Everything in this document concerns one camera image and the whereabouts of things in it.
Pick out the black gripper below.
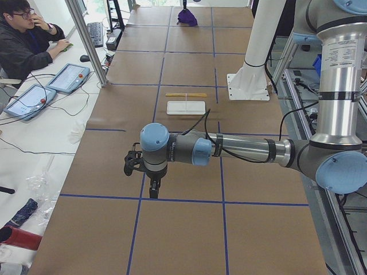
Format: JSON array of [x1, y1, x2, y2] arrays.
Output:
[[143, 160, 167, 199]]

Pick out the purple towel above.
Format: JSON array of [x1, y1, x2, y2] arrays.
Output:
[[177, 9, 198, 26]]

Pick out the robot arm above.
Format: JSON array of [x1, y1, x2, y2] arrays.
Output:
[[137, 1, 366, 198]]

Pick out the white towel rack base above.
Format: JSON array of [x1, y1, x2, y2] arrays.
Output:
[[166, 101, 206, 115]]

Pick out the folded blue umbrella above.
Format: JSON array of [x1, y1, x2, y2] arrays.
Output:
[[5, 198, 38, 228]]

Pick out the red bottle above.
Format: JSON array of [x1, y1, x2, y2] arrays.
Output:
[[1, 226, 42, 250]]

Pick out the teach pendant far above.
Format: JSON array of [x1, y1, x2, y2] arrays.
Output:
[[46, 63, 90, 94]]

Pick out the teach pendant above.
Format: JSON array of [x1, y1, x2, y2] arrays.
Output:
[[46, 63, 90, 94], [3, 84, 57, 120]]

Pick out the black computer mouse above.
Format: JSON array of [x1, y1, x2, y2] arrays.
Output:
[[79, 55, 90, 62]]

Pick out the teach pendant near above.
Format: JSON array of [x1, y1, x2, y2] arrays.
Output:
[[3, 84, 57, 120]]

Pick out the black keyboard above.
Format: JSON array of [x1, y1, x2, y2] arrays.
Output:
[[87, 22, 104, 48]]

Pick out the seated person black jacket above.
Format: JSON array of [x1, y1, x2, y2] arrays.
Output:
[[1, 1, 71, 81]]

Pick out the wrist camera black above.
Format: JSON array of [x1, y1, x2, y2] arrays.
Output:
[[124, 142, 145, 176]]

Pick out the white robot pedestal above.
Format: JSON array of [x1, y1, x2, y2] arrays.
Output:
[[227, 1, 291, 101]]

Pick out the aluminium frame post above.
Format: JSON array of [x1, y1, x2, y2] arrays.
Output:
[[65, 0, 108, 87]]

